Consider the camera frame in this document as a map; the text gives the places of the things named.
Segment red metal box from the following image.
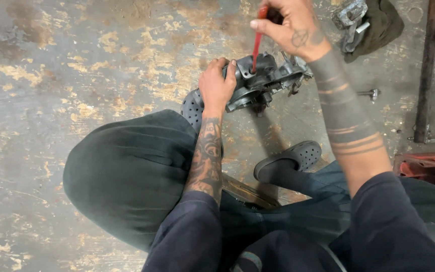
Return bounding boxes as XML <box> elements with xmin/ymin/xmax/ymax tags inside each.
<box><xmin>393</xmin><ymin>152</ymin><xmax>435</xmax><ymax>195</ymax></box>

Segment grey metal carburetor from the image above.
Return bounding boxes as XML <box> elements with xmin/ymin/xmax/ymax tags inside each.
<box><xmin>223</xmin><ymin>51</ymin><xmax>313</xmax><ymax>114</ymax></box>

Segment wooden stool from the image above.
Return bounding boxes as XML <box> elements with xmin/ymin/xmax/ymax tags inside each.
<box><xmin>221</xmin><ymin>173</ymin><xmax>282</xmax><ymax>211</ymax></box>

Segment person's dark trousers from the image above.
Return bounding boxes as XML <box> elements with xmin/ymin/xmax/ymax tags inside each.
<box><xmin>63</xmin><ymin>109</ymin><xmax>435</xmax><ymax>272</ymax></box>

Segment grey perforated clog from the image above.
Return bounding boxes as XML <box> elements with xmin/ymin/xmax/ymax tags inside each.
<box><xmin>253</xmin><ymin>141</ymin><xmax>322</xmax><ymax>184</ymax></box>
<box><xmin>180</xmin><ymin>88</ymin><xmax>204</xmax><ymax>133</ymax></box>

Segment person's left hand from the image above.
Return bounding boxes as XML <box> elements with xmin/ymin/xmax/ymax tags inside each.
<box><xmin>198</xmin><ymin>57</ymin><xmax>238</xmax><ymax>113</ymax></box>

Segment grey metal engine part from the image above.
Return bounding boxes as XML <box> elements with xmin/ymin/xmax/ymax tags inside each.
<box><xmin>332</xmin><ymin>0</ymin><xmax>371</xmax><ymax>53</ymax></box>

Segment rusty metal frame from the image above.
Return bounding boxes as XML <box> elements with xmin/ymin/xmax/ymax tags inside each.
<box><xmin>408</xmin><ymin>0</ymin><xmax>435</xmax><ymax>144</ymax></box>

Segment person's dark blue sweatshirt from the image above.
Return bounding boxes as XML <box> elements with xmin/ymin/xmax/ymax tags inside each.
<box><xmin>141</xmin><ymin>171</ymin><xmax>435</xmax><ymax>272</ymax></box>

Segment person's right hand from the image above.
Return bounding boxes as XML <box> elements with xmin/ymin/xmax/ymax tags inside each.
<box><xmin>250</xmin><ymin>0</ymin><xmax>333</xmax><ymax>63</ymax></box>

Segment dark green rag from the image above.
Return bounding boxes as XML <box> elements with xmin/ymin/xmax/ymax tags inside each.
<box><xmin>343</xmin><ymin>0</ymin><xmax>405</xmax><ymax>63</ymax></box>

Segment small metal bolt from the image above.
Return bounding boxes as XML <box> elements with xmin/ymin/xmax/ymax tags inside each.
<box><xmin>356</xmin><ymin>88</ymin><xmax>381</xmax><ymax>103</ymax></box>

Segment red handled screwdriver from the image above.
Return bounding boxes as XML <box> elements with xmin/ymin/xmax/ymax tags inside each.
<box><xmin>252</xmin><ymin>5</ymin><xmax>269</xmax><ymax>73</ymax></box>

